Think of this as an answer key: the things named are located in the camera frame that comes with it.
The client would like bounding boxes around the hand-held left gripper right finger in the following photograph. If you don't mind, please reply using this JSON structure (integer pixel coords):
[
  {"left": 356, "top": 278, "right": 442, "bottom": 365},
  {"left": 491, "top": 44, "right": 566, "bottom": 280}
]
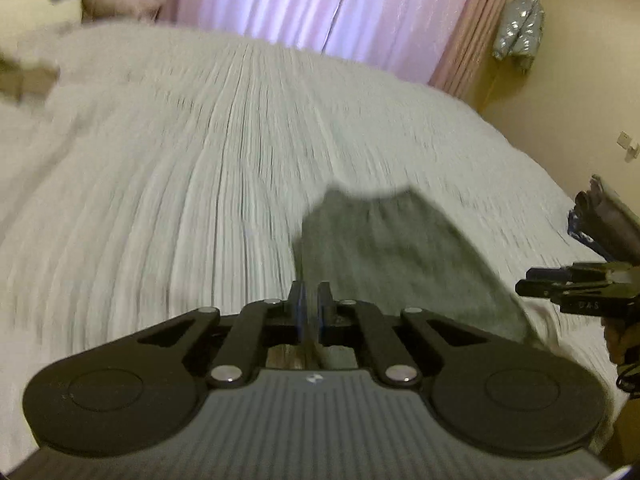
[{"left": 317, "top": 281, "right": 494, "bottom": 389}]

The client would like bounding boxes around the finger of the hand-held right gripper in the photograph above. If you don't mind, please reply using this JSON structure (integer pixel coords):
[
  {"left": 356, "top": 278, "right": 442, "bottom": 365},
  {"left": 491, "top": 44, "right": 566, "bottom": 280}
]
[
  {"left": 525, "top": 265, "right": 576, "bottom": 282},
  {"left": 515, "top": 280, "right": 568, "bottom": 306}
]

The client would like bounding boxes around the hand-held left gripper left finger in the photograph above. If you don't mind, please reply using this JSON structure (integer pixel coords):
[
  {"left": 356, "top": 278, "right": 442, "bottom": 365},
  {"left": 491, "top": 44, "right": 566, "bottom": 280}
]
[{"left": 120, "top": 280, "right": 307, "bottom": 389}]

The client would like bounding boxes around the grey plaid shirt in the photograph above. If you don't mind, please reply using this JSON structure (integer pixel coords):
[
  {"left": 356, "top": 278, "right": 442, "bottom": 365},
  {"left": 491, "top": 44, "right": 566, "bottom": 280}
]
[{"left": 292, "top": 185, "right": 543, "bottom": 348}]

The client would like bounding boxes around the person's right hand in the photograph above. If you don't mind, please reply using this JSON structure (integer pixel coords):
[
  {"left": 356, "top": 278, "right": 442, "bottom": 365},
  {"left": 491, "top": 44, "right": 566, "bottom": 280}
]
[{"left": 602, "top": 315, "right": 640, "bottom": 367}]

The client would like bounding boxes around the dark grey cloth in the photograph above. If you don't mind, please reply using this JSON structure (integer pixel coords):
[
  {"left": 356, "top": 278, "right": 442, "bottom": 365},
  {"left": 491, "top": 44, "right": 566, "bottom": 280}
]
[{"left": 567, "top": 174, "right": 640, "bottom": 261}]

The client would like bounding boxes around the bed with white striped bedspread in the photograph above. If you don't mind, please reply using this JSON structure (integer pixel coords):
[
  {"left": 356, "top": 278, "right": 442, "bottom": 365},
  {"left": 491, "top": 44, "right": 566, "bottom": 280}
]
[{"left": 0, "top": 22, "right": 631, "bottom": 466}]

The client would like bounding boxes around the silver foil balloon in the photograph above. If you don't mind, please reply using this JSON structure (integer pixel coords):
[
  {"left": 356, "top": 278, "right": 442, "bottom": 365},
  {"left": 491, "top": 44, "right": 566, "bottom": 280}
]
[{"left": 492, "top": 0, "right": 546, "bottom": 73}]

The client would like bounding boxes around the pink curtain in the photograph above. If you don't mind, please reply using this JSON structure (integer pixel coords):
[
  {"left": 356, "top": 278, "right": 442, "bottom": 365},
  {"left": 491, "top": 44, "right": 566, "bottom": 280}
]
[{"left": 155, "top": 0, "right": 521, "bottom": 106}]

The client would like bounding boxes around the white wall switch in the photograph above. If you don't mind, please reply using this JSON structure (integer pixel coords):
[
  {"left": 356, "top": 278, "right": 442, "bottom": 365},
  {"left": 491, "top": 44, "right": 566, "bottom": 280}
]
[{"left": 617, "top": 131, "right": 640, "bottom": 162}]

